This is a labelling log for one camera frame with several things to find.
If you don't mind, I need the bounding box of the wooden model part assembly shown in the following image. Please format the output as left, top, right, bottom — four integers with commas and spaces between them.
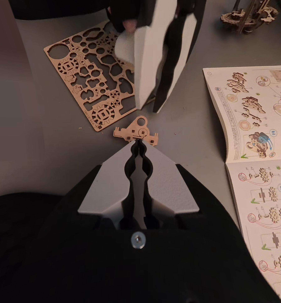
113, 116, 159, 147

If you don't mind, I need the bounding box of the laser-cut wooden parts sheet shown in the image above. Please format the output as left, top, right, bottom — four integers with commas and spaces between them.
44, 20, 141, 132

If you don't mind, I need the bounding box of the person's left hand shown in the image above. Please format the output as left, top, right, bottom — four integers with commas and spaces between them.
122, 18, 138, 33

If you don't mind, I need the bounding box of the partly built wooden model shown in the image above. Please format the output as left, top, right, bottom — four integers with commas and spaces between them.
220, 0, 279, 34

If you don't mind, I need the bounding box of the open instruction booklet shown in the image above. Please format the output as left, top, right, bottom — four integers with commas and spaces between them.
203, 65, 281, 303

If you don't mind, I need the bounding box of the black quilted cloth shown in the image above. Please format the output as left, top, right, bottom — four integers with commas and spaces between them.
0, 192, 67, 303

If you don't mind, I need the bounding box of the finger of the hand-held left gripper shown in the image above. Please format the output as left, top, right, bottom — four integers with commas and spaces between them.
134, 0, 179, 111
153, 12, 198, 113

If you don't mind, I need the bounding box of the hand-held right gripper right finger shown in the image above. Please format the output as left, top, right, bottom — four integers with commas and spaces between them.
140, 141, 200, 229

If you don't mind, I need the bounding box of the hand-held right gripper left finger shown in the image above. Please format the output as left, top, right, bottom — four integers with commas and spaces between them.
78, 141, 141, 229

